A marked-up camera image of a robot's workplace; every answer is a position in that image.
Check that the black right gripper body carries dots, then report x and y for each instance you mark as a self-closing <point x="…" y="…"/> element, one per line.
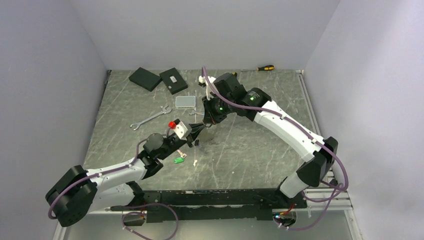
<point x="218" y="108"/>

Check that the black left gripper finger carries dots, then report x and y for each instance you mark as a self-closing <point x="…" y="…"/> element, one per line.
<point x="196" y="128"/>
<point x="193" y="139"/>

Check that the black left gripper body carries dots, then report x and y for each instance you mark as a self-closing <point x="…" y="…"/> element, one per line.
<point x="172" y="144"/>

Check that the key with green tag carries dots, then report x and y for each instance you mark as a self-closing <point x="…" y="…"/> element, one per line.
<point x="181" y="157"/>

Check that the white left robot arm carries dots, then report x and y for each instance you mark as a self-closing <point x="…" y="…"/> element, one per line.
<point x="80" y="191"/>

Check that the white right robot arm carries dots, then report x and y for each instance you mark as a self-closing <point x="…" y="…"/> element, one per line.
<point x="225" y="95"/>

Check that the small silver wrench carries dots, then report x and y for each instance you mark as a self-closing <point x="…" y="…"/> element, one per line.
<point x="194" y="112"/>

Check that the large silver wrench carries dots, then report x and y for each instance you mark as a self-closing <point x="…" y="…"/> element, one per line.
<point x="164" y="110"/>

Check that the black box with label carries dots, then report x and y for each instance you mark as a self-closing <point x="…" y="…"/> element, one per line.
<point x="174" y="82"/>

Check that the black flat box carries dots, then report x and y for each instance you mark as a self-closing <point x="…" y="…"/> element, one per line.
<point x="145" y="79"/>

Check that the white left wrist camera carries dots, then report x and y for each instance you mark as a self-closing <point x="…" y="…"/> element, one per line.
<point x="182" y="130"/>

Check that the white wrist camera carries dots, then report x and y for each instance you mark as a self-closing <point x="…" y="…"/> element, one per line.
<point x="182" y="130"/>
<point x="203" y="82"/>

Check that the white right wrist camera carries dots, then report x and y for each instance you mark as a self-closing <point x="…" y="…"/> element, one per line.
<point x="203" y="82"/>

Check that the white network switch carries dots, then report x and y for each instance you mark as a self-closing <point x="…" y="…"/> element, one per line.
<point x="185" y="102"/>

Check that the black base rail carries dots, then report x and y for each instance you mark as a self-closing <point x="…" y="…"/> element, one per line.
<point x="212" y="204"/>

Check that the orange black screwdriver at wall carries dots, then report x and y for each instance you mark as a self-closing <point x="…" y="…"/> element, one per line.
<point x="265" y="68"/>

